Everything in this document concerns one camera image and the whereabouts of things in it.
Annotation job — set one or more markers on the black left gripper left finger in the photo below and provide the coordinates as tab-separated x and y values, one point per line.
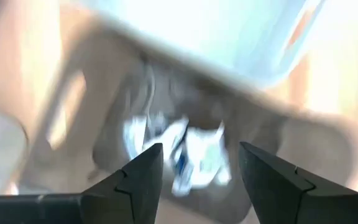
135	193

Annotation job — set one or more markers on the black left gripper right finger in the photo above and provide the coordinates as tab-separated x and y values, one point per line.
275	193

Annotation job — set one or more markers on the brown translucent plastic bin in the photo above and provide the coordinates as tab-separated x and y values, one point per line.
104	77

